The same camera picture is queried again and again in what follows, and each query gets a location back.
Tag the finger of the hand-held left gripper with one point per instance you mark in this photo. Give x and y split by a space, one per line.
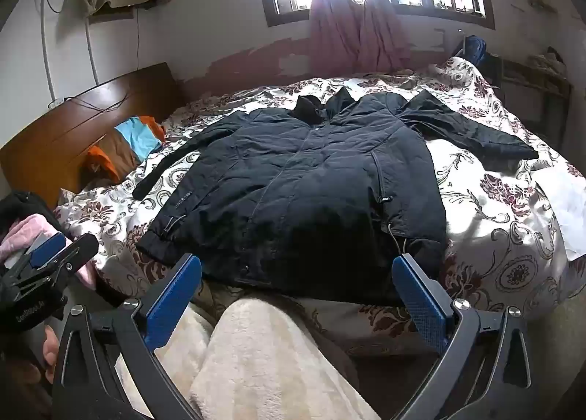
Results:
75 253
48 248

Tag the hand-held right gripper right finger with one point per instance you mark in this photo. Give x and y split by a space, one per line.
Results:
416 296

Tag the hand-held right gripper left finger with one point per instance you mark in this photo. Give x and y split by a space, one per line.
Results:
174 301

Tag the dark navy padded jacket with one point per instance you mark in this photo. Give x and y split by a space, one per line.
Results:
297 182

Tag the person's left hand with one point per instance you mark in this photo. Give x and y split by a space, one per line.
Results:
51 351

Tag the pink cloth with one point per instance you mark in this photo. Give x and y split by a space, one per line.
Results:
23 228

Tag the dark cloth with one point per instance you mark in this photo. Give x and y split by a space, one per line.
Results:
23 202

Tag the floral white bedspread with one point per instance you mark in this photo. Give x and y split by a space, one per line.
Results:
494 227

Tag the cream fleece blanket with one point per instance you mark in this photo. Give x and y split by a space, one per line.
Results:
265 356

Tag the wooden headboard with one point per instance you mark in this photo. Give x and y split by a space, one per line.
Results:
55 141

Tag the striped orange blue cloth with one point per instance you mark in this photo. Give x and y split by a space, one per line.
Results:
132 136

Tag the white sheet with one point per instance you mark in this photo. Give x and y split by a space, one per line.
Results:
567 200

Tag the wooden side shelf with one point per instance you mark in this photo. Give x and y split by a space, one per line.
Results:
540 81

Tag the blue backpack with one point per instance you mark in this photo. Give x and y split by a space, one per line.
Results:
476 47

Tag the pink curtain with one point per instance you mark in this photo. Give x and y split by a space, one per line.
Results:
339 31

